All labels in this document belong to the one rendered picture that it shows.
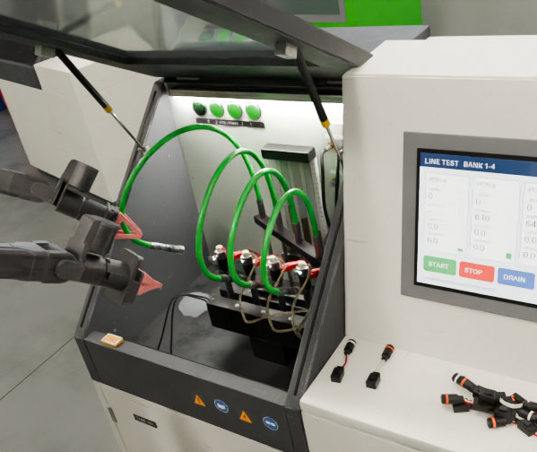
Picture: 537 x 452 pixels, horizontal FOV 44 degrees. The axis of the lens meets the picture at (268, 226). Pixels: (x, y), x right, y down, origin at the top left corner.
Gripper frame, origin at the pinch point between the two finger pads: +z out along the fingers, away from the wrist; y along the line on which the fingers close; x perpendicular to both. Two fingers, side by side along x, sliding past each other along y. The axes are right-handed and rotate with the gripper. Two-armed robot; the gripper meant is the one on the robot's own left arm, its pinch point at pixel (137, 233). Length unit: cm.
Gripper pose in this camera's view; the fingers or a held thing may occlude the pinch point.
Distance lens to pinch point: 162.6
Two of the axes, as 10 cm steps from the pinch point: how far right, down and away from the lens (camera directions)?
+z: 8.5, 4.1, 3.3
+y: -2.6, -2.3, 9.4
